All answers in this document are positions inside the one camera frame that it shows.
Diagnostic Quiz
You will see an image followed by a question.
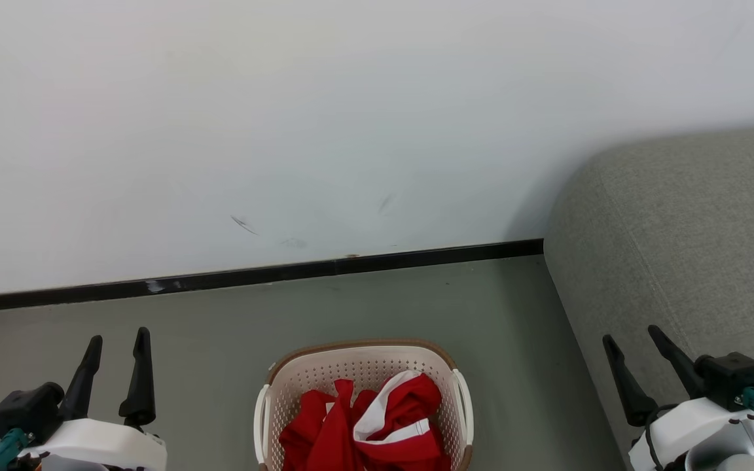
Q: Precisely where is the red garment with white trim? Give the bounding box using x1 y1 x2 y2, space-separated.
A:
353 371 451 471

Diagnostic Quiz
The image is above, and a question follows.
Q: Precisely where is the thin black right gripper cable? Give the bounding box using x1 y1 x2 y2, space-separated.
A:
641 404 679 471

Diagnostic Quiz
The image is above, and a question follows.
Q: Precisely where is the cream perforated laundry basket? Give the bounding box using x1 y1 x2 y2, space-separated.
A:
254 338 475 471

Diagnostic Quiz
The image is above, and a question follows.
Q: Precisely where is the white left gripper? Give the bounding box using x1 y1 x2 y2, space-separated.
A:
20 327 168 471

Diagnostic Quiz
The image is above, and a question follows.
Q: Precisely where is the black wall baseboard strip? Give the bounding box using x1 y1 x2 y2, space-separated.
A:
0 239 545 314

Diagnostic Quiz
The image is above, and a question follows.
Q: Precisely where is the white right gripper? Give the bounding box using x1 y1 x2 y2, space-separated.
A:
603 325 754 471

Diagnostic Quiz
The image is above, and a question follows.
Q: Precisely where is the plain red garment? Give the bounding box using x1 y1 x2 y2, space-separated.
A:
279 379 378 471

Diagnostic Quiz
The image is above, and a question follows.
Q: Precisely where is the grey fabric sofa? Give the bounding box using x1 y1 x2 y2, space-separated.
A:
543 124 754 471

